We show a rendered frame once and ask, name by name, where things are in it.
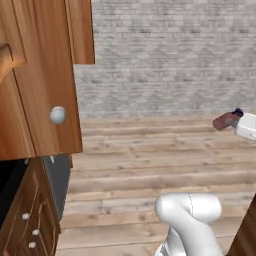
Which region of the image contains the wooden cabinet side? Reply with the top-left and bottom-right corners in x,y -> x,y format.
227,194 -> 256,256

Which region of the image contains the grey appliance panel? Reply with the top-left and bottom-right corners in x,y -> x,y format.
42,154 -> 72,221

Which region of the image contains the white round door knob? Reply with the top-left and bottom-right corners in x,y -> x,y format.
49,105 -> 67,126

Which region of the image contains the wooden wall cabinet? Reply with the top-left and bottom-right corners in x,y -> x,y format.
65,0 -> 96,66

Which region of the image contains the wooden base cabinet with drawers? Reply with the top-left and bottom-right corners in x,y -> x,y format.
0,157 -> 62,256

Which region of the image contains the brown juice bottle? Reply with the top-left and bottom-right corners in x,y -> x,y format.
212,111 -> 241,131

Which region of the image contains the wooden cabinet door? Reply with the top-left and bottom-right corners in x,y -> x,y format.
0,0 -> 84,161

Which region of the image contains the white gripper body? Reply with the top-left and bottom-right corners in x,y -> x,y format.
234,112 -> 256,141

